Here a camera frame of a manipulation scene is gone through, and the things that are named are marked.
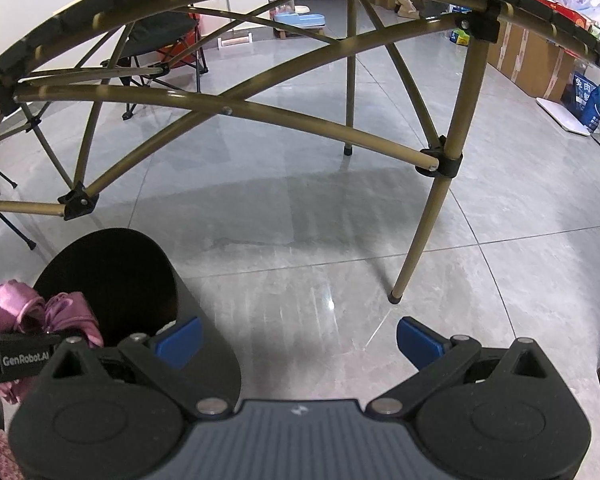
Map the orange bag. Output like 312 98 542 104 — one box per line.
156 35 202 69

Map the blue pet water dispenser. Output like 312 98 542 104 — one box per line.
272 2 329 31

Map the red gift box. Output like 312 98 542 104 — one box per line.
534 0 600 37

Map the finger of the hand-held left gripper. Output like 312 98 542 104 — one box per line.
0 331 65 347

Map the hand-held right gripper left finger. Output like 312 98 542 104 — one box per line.
37 316 231 417

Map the pink cloth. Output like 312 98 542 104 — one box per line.
0 282 104 403

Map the black folding chair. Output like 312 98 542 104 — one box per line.
100 10 209 122

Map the tan folding table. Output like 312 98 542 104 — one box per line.
0 0 600 306

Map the brown cardboard box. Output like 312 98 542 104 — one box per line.
486 22 582 104

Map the black tripod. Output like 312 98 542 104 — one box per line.
0 157 37 252

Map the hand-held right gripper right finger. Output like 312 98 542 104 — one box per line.
367 316 563 418

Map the black trash bin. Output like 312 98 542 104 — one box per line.
32 227 243 413

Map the white flat board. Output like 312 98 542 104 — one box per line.
535 96 594 137

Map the blue pet food bag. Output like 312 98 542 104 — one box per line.
561 71 600 134

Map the white low rack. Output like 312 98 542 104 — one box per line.
216 32 254 49

